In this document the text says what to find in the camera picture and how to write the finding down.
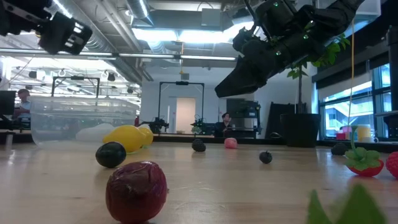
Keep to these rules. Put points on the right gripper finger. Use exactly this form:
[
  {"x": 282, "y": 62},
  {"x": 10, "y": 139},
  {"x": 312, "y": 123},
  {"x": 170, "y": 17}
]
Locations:
[{"x": 242, "y": 81}]

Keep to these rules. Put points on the pink round toy fruit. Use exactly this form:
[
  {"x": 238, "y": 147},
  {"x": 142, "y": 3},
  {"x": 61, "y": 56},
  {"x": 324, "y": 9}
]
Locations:
[{"x": 230, "y": 143}]

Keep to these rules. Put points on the toy blackberry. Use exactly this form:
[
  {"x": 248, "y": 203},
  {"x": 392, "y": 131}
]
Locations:
[
  {"x": 199, "y": 145},
  {"x": 339, "y": 149}
]

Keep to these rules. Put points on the small dark toy berry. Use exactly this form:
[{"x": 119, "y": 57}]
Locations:
[{"x": 265, "y": 157}]

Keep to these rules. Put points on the clear plastic tupperware container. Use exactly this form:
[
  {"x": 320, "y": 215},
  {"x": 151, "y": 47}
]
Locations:
[{"x": 62, "y": 124}]

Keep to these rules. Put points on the yellow toy lemon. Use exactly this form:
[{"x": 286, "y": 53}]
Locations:
[
  {"x": 148, "y": 135},
  {"x": 124, "y": 138}
]

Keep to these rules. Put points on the dark round toy fruit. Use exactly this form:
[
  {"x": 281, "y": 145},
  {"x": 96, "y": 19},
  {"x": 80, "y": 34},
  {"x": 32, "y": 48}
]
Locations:
[{"x": 110, "y": 154}]

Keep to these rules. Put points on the red strawberry long green stem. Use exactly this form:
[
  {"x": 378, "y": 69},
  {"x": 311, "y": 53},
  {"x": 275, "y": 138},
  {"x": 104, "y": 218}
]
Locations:
[{"x": 365, "y": 169}]

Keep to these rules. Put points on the dark red toy cherry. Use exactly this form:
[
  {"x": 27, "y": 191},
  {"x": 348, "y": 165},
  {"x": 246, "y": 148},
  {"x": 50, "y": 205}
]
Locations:
[{"x": 136, "y": 193}]

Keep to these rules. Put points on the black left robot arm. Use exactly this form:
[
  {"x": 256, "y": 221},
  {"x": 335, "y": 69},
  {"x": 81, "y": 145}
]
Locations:
[{"x": 18, "y": 15}]

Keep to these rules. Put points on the black background robot arm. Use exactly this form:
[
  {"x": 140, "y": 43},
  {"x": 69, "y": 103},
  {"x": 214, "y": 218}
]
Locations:
[
  {"x": 202, "y": 126},
  {"x": 157, "y": 124}
]

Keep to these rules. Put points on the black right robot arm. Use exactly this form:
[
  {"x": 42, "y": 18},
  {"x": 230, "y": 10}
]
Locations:
[{"x": 335, "y": 12}]

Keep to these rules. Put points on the black equipment cart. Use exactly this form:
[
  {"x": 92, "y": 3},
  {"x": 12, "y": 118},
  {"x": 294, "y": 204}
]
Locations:
[{"x": 244, "y": 115}]

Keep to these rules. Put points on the person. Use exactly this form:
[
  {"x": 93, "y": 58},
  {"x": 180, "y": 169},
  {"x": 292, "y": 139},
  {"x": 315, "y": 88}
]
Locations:
[
  {"x": 224, "y": 124},
  {"x": 23, "y": 104}
]

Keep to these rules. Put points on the black upright panel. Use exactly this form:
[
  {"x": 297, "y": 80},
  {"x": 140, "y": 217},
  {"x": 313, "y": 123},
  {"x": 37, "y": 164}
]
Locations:
[{"x": 275, "y": 118}]

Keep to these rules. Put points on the pale door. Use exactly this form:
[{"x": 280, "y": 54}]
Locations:
[{"x": 185, "y": 115}]

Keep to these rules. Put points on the grey ceiling box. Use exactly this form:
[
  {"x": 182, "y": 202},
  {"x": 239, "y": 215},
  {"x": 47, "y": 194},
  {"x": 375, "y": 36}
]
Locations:
[{"x": 211, "y": 17}]

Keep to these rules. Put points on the black plant pot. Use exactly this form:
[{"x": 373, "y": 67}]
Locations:
[{"x": 300, "y": 130}]

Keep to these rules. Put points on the black background monitor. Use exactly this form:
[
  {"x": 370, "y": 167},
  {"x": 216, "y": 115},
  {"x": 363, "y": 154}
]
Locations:
[{"x": 7, "y": 102}]

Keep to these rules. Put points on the long ceiling light strip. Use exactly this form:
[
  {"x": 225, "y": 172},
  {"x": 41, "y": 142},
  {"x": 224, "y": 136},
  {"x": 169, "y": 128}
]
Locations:
[{"x": 149, "y": 56}]

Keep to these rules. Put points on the black framed window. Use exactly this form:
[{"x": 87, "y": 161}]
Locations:
[{"x": 354, "y": 109}]

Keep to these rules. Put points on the folded white checked towel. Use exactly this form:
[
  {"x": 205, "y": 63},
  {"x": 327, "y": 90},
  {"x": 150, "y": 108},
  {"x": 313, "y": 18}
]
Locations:
[{"x": 93, "y": 133}]

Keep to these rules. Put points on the red box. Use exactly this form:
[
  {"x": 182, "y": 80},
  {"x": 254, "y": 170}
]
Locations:
[{"x": 341, "y": 136}]

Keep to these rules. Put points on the black diagonal pole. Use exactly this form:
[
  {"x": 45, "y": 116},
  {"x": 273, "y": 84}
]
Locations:
[{"x": 393, "y": 77}]

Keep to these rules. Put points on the yellow cup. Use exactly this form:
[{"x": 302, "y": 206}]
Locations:
[{"x": 363, "y": 132}]

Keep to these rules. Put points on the red toy raspberry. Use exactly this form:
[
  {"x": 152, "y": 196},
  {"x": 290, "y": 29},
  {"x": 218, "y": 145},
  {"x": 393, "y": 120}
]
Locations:
[{"x": 393, "y": 165}]

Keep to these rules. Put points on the silver ventilation duct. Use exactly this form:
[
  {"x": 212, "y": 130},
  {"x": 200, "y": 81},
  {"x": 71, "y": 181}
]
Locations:
[{"x": 102, "y": 40}]

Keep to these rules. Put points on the black background rig frame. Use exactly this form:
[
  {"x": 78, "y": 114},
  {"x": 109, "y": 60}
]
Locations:
[
  {"x": 74, "y": 77},
  {"x": 182, "y": 83}
]

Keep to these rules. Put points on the black aluminium rig frame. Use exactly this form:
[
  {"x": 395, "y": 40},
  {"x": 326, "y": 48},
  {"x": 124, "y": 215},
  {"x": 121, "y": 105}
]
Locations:
[{"x": 264, "y": 141}]

